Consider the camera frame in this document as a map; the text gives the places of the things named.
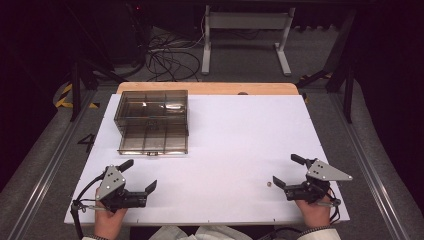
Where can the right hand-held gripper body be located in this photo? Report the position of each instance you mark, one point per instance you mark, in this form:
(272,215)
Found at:
(321,171)

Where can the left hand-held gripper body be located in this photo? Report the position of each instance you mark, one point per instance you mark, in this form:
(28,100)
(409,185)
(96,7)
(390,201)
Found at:
(111,181)

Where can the smoky clear plastic drawer box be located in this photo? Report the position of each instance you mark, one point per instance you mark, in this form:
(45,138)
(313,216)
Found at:
(151,106)

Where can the person's left hand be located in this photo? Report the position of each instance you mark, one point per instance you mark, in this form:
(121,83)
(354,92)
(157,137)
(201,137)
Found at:
(105,221)

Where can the person's right hand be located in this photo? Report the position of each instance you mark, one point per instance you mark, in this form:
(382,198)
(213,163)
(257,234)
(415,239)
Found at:
(315,215)

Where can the white board sheet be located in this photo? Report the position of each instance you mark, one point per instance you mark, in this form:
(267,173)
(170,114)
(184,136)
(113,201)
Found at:
(226,143)

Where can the person's white clothing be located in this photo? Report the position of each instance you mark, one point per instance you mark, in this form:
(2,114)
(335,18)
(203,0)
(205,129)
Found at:
(200,233)

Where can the black metal stand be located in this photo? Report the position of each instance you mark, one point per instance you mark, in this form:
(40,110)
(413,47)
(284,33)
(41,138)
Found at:
(343,66)
(80,86)

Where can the wooden table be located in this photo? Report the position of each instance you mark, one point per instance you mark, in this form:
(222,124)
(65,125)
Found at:
(213,88)

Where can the dark equipment cabinet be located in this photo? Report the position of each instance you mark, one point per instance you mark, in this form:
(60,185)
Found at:
(123,33)

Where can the aluminium floor rail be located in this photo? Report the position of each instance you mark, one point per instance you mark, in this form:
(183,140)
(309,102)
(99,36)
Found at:
(366,166)
(50,170)

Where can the white metal stand frame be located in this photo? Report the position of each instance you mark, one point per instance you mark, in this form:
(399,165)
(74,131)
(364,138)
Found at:
(246,20)

